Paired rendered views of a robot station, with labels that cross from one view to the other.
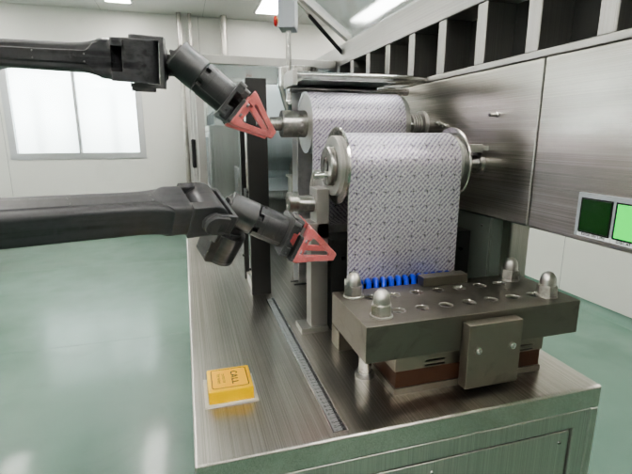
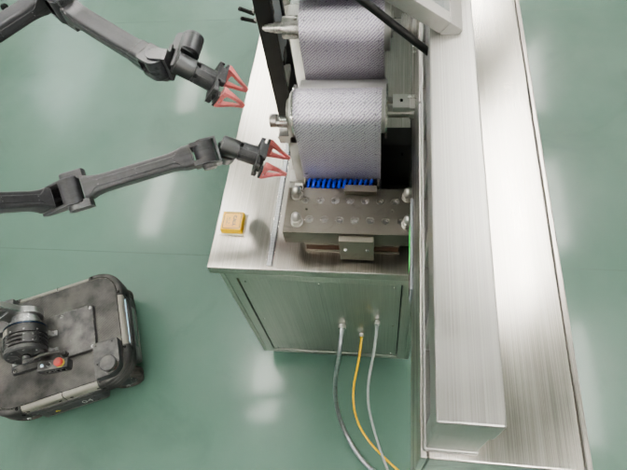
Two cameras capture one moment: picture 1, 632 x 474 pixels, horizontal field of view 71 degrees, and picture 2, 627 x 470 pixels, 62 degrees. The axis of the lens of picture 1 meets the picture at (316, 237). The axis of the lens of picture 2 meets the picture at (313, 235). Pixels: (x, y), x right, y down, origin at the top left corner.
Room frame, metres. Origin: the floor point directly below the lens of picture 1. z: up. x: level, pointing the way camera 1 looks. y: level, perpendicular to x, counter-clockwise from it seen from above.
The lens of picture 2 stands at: (-0.04, -0.59, 2.31)
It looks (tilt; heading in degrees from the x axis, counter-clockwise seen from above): 58 degrees down; 32
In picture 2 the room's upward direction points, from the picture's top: 12 degrees counter-clockwise
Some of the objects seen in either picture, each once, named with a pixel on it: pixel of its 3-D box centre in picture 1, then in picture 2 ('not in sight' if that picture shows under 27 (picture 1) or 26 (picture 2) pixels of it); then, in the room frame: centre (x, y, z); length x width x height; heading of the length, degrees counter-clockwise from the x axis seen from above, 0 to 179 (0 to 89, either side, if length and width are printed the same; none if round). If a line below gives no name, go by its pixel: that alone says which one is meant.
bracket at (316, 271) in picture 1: (310, 260); (292, 148); (0.89, 0.01, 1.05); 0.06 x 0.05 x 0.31; 106
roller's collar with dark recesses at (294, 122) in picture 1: (292, 123); (293, 27); (1.10, 0.06, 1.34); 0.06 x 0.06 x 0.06; 16
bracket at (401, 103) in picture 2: (468, 147); (403, 102); (0.95, -0.32, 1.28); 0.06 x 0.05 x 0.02; 106
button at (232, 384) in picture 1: (229, 384); (232, 222); (0.65, 0.14, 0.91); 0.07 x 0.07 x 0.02; 16
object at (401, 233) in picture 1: (403, 239); (340, 160); (0.84, -0.17, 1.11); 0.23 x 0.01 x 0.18; 106
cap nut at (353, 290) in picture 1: (354, 283); (296, 190); (0.74, -0.07, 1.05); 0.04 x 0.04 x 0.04
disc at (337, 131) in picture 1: (337, 165); (296, 111); (0.87, -0.04, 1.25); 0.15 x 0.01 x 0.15; 16
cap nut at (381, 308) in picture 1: (381, 302); (296, 217); (0.65, -0.10, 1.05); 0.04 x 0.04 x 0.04
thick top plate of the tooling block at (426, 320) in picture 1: (451, 311); (353, 215); (0.74, -0.24, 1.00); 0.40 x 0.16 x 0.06; 106
